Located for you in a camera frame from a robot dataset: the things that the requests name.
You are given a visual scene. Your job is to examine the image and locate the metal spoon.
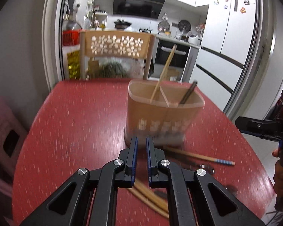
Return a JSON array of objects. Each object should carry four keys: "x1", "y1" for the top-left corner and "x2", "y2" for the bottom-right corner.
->
[{"x1": 172, "y1": 154, "x2": 216, "y2": 175}]

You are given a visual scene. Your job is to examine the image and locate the chopstick with blue striped tip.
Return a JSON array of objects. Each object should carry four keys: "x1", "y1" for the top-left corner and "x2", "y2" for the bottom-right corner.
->
[{"x1": 164, "y1": 146, "x2": 236, "y2": 166}]

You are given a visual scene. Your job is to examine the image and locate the brown wooden chopstick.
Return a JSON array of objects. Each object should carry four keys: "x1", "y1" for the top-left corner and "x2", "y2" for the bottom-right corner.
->
[{"x1": 134, "y1": 179, "x2": 169, "y2": 212}]

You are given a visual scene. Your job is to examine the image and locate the right hand orange glove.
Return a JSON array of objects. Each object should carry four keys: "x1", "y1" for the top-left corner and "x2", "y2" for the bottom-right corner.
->
[{"x1": 274, "y1": 160, "x2": 283, "y2": 197}]

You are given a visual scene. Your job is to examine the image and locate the bamboo chopstick on table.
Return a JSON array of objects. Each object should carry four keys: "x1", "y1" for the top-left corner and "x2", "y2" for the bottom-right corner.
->
[{"x1": 127, "y1": 188, "x2": 169, "y2": 219}]

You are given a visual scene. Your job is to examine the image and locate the pink plastic stool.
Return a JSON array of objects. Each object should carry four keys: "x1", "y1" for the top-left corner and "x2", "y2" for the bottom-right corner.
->
[{"x1": 0, "y1": 97, "x2": 27, "y2": 225}]

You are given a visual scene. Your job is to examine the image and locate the beige plastic utensil holder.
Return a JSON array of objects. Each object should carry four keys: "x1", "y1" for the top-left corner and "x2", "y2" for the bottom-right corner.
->
[{"x1": 124, "y1": 79, "x2": 205, "y2": 147}]

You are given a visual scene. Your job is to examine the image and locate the dark chopstick in holder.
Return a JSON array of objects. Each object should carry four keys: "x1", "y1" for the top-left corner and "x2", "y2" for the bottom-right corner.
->
[{"x1": 179, "y1": 81, "x2": 198, "y2": 105}]

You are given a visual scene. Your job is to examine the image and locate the white refrigerator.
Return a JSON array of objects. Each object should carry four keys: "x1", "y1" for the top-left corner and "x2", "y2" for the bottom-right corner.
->
[{"x1": 190, "y1": 0, "x2": 256, "y2": 110}]

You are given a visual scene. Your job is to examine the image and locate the bamboo chopstick in holder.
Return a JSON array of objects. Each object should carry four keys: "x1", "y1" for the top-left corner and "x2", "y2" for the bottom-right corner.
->
[{"x1": 150, "y1": 44, "x2": 177, "y2": 103}]

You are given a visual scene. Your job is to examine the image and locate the black built-in oven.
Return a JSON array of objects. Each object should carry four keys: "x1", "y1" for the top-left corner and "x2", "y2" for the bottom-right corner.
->
[{"x1": 151, "y1": 39, "x2": 191, "y2": 81}]

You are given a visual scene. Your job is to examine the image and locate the cardboard box on floor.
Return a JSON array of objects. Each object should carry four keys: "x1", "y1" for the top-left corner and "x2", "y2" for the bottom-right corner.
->
[{"x1": 164, "y1": 68, "x2": 180, "y2": 82}]

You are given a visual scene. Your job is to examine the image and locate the white rice cooker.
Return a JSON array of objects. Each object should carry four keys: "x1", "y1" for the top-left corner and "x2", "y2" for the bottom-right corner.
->
[{"x1": 188, "y1": 35, "x2": 201, "y2": 45}]

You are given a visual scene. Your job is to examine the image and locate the green vegetables in bag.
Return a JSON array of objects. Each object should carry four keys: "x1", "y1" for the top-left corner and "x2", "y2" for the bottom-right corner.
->
[{"x1": 99, "y1": 62, "x2": 127, "y2": 78}]

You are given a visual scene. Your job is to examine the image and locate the yellow oil bottle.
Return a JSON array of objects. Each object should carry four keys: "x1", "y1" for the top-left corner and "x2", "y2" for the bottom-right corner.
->
[{"x1": 67, "y1": 50, "x2": 81, "y2": 80}]

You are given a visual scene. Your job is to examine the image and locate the beige flower cutout chair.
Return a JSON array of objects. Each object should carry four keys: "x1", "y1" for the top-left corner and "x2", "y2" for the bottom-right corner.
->
[{"x1": 79, "y1": 30, "x2": 156, "y2": 80}]

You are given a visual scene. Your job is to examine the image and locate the red plastic basket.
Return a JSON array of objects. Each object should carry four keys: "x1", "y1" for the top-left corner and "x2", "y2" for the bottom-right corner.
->
[{"x1": 62, "y1": 30, "x2": 80, "y2": 47}]

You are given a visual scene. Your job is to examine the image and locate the steel bowl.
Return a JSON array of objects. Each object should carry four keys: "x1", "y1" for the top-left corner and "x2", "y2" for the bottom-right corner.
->
[{"x1": 62, "y1": 20, "x2": 82, "y2": 31}]

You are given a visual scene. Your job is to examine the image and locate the black wok on stove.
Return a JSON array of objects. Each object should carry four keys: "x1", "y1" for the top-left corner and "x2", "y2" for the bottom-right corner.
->
[{"x1": 114, "y1": 19, "x2": 132, "y2": 30}]

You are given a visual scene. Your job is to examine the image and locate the black range hood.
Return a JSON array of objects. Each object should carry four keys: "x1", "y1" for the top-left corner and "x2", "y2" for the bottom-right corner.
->
[{"x1": 113, "y1": 0, "x2": 165, "y2": 19}]

